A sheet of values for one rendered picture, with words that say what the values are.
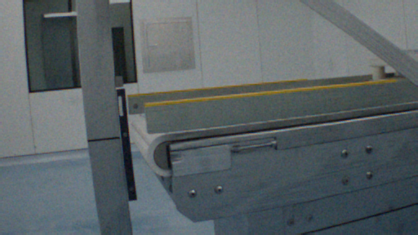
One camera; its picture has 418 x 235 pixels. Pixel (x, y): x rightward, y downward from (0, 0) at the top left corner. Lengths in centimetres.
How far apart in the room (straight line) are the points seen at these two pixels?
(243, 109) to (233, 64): 545
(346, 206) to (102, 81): 45
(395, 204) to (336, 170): 16
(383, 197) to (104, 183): 47
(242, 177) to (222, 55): 541
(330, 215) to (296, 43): 578
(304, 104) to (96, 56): 38
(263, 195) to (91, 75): 38
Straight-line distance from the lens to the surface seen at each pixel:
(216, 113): 51
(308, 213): 63
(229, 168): 53
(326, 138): 57
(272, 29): 622
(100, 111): 78
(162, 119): 50
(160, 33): 569
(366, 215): 69
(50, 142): 566
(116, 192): 80
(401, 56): 55
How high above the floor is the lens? 95
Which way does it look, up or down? 4 degrees down
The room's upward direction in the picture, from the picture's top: 4 degrees counter-clockwise
